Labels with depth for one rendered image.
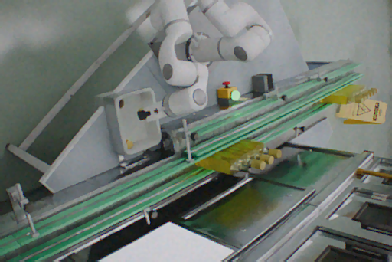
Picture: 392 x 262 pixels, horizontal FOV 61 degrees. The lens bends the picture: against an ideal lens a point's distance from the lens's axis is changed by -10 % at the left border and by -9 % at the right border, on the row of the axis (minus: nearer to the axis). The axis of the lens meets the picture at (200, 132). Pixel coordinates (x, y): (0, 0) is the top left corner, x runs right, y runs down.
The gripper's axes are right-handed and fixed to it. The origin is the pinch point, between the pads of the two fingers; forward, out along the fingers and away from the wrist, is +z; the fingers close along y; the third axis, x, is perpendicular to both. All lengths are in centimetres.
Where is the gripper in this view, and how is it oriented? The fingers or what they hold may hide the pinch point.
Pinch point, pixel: (146, 113)
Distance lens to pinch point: 128.5
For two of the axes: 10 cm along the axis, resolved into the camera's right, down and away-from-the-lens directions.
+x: -3.1, -9.4, -1.1
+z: -6.4, 1.3, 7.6
